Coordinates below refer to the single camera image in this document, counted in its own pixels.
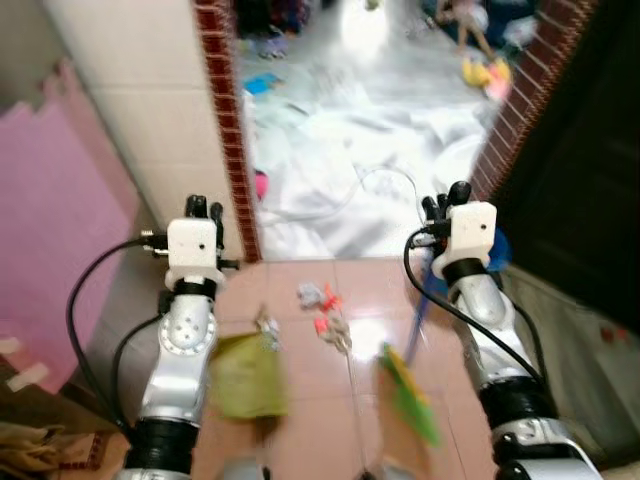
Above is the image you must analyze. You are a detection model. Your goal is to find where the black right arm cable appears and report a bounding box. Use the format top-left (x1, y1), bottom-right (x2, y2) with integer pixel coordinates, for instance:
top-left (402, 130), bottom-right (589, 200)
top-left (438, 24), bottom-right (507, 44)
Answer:
top-left (404, 228), bottom-right (546, 381)

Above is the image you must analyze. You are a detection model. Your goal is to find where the red brick wall trim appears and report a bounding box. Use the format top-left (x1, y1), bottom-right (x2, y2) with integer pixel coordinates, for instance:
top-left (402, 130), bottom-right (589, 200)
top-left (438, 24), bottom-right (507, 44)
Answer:
top-left (470, 0), bottom-right (601, 201)
top-left (193, 0), bottom-right (263, 263)

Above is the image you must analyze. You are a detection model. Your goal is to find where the dark wooden door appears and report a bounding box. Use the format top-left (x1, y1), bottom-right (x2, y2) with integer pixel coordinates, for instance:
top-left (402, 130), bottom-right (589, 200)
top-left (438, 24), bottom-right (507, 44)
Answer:
top-left (495, 0), bottom-right (640, 331)

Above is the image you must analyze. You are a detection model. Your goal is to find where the grey crumpled litter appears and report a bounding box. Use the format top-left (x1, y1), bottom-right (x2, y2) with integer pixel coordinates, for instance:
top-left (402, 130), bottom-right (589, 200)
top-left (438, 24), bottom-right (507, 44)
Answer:
top-left (297, 283), bottom-right (326, 307)

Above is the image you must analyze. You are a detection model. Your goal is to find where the grey floor cloth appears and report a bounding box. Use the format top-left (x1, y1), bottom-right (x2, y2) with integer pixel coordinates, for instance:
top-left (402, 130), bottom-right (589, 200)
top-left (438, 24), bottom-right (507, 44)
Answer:
top-left (500, 265), bottom-right (640, 466)

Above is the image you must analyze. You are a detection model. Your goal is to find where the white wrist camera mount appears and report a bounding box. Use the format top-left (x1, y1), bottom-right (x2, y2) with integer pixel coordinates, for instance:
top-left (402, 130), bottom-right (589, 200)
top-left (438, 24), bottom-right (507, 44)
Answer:
top-left (165, 218), bottom-right (226, 291)
top-left (445, 202), bottom-right (499, 273)

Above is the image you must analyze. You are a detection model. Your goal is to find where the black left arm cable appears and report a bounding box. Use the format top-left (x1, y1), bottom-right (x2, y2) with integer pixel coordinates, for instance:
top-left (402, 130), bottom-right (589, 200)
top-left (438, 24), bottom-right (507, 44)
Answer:
top-left (65, 235), bottom-right (171, 441)

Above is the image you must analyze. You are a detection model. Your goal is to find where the blue flat item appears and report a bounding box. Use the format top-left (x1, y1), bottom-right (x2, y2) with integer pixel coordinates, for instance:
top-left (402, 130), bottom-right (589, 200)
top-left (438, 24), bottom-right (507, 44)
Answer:
top-left (243, 72), bottom-right (283, 96)

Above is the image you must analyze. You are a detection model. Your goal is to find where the green dustpan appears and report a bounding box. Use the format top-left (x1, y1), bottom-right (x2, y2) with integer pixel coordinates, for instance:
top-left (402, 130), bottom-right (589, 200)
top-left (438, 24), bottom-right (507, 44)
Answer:
top-left (207, 330), bottom-right (290, 421)

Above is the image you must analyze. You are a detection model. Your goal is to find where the grey small litter scrap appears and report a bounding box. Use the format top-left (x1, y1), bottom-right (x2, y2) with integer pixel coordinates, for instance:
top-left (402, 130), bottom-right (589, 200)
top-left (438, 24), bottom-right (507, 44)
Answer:
top-left (255, 305), bottom-right (281, 351)

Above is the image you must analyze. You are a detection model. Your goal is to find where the blue plastic basin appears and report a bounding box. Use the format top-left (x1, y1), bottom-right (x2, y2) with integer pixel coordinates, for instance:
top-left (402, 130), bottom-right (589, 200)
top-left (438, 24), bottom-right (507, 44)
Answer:
top-left (488, 228), bottom-right (513, 273)

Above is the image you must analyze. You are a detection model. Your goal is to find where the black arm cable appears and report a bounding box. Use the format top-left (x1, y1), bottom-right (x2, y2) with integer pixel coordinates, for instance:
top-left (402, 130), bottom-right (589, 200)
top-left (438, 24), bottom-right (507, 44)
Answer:
top-left (65, 235), bottom-right (171, 441)
top-left (404, 228), bottom-right (546, 381)

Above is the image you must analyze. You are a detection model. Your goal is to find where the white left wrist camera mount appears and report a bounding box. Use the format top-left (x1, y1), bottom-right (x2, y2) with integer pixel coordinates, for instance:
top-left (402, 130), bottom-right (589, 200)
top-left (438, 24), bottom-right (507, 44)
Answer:
top-left (165, 218), bottom-right (226, 291)

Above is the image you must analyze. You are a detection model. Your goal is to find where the pink foam mat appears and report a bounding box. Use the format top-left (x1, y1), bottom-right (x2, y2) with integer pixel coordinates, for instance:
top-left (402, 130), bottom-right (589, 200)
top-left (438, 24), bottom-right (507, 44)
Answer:
top-left (0, 60), bottom-right (141, 391)

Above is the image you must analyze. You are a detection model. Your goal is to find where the white crumpled sheet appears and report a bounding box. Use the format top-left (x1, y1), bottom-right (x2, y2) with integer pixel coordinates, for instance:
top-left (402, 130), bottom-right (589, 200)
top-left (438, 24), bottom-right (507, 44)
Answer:
top-left (240, 60), bottom-right (521, 261)

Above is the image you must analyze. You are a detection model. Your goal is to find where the yellow toy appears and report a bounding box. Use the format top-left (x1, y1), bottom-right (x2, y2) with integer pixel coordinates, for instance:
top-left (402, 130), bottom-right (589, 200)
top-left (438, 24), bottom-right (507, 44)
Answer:
top-left (460, 58), bottom-right (511, 93)

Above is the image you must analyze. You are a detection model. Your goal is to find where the red and white litter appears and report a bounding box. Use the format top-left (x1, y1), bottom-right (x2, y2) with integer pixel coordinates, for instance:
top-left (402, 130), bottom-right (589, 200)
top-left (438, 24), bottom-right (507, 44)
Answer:
top-left (313, 315), bottom-right (353, 353)

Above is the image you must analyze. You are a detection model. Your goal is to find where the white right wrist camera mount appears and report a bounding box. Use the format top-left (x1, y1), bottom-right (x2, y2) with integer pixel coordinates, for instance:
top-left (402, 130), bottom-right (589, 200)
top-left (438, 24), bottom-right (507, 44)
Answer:
top-left (445, 202), bottom-right (499, 273)

